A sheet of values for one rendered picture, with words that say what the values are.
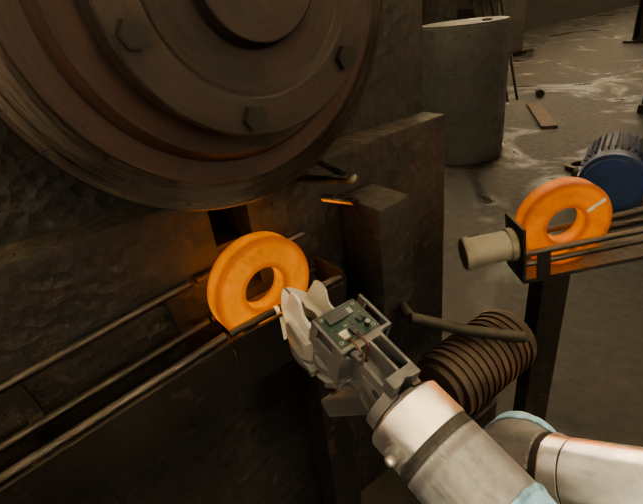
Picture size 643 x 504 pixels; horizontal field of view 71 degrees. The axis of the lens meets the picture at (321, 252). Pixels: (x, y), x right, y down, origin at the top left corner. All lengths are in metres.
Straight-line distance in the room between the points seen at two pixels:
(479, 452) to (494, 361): 0.41
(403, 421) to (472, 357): 0.39
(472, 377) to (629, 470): 0.32
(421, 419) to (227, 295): 0.30
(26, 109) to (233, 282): 0.30
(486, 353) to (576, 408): 0.72
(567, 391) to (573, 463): 1.01
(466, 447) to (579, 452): 0.16
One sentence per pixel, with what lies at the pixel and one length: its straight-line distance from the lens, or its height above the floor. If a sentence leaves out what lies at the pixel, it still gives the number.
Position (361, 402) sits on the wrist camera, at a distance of 0.51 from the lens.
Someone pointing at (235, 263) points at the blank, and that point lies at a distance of 0.61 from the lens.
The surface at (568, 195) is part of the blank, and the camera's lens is 0.85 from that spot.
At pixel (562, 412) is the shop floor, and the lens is 1.51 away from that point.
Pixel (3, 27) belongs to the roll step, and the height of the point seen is 1.09.
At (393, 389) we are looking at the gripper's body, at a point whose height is 0.75.
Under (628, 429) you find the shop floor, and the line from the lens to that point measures 1.53.
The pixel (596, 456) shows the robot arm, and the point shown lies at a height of 0.65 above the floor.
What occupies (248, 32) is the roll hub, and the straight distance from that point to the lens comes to 0.44.
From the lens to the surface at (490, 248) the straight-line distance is 0.83.
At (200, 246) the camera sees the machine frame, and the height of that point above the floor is 0.80.
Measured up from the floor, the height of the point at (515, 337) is 0.56.
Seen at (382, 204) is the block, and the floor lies 0.80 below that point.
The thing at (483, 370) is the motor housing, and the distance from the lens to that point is 0.83.
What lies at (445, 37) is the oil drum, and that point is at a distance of 3.17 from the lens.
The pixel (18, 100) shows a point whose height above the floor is 1.04.
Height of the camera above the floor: 1.08
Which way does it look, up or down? 29 degrees down
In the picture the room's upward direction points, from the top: 8 degrees counter-clockwise
